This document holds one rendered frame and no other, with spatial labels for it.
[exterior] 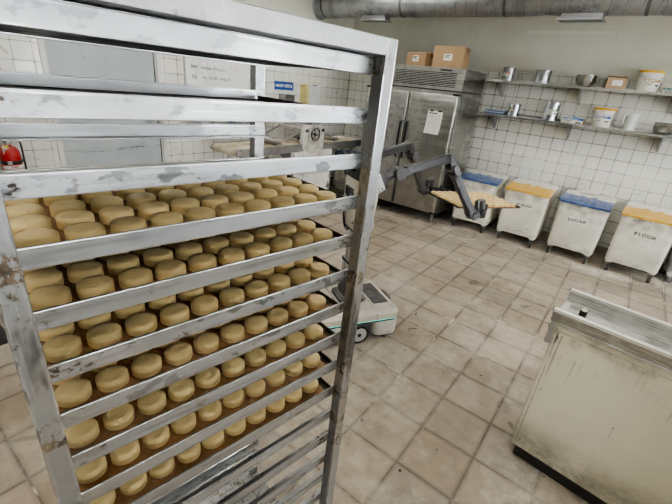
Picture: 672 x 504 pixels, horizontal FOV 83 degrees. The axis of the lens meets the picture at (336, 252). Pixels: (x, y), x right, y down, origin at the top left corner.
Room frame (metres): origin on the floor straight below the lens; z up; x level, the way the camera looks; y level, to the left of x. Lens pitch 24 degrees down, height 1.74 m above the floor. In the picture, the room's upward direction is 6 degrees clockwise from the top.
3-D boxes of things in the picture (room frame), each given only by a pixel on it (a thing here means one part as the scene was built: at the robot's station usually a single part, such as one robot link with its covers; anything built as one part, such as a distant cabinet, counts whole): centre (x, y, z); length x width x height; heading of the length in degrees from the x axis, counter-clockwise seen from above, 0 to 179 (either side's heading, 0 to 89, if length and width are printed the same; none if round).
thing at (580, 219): (4.70, -3.04, 0.38); 0.64 x 0.54 x 0.77; 144
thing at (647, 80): (4.79, -3.26, 2.09); 0.25 x 0.24 x 0.21; 145
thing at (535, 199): (5.08, -2.50, 0.38); 0.64 x 0.54 x 0.77; 145
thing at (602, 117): (4.97, -3.02, 1.67); 0.25 x 0.24 x 0.21; 55
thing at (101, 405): (0.62, 0.18, 1.23); 0.64 x 0.03 x 0.03; 135
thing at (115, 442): (0.62, 0.18, 1.14); 0.64 x 0.03 x 0.03; 135
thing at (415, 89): (5.98, -1.00, 1.02); 1.40 x 0.90 x 2.05; 55
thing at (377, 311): (2.54, -0.14, 0.24); 0.68 x 0.53 x 0.41; 114
